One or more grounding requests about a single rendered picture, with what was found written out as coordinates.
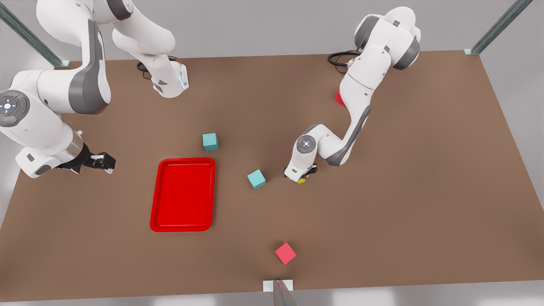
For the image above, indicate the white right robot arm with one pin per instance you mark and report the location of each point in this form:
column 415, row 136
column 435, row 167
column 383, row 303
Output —
column 51, row 89

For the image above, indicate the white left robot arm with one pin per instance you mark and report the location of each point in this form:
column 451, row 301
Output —
column 365, row 85

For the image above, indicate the teal cube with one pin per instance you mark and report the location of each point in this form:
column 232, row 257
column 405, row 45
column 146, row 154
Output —
column 210, row 142
column 256, row 179

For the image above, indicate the red cube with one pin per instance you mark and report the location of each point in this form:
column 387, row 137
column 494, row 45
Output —
column 338, row 99
column 285, row 253

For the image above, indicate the red rectangular tray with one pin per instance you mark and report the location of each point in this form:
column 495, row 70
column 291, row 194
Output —
column 182, row 194

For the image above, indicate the silver frame post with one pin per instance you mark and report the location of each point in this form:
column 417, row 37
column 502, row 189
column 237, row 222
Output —
column 497, row 27
column 29, row 36
column 281, row 292

